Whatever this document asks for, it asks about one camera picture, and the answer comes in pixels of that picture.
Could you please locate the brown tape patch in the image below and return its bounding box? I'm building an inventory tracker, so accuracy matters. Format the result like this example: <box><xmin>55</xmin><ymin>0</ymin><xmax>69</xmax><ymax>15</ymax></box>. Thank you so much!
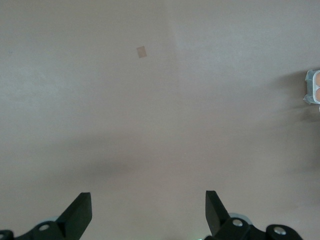
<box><xmin>136</xmin><ymin>45</ymin><xmax>148</xmax><ymax>60</ymax></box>

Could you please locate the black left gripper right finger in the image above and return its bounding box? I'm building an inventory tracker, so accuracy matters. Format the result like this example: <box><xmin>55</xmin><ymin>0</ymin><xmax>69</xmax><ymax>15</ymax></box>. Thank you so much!
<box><xmin>203</xmin><ymin>190</ymin><xmax>304</xmax><ymax>240</ymax></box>

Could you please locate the clear plastic egg box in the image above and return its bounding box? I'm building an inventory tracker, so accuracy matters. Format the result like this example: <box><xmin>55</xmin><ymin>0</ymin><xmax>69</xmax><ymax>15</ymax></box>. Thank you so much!
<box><xmin>302</xmin><ymin>69</ymin><xmax>320</xmax><ymax>112</ymax></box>

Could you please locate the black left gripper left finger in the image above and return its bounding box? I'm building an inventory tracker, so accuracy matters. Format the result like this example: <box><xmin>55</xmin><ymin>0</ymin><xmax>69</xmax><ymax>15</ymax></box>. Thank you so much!
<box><xmin>0</xmin><ymin>192</ymin><xmax>93</xmax><ymax>240</ymax></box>

